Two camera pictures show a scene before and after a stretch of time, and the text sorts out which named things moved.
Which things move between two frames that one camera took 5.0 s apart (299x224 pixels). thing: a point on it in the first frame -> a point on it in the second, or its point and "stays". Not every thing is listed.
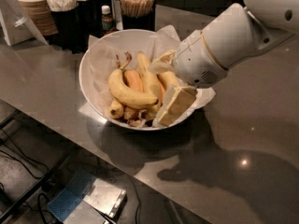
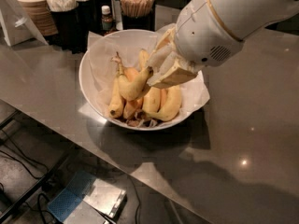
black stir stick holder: x=146 y=21 stays
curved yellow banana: x=121 y=91 -> x=128 y=87
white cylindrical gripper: x=195 y=62 -> x=204 y=36
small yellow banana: x=116 y=109 stays
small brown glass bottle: x=106 y=18 stays
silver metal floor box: x=106 y=199 stays
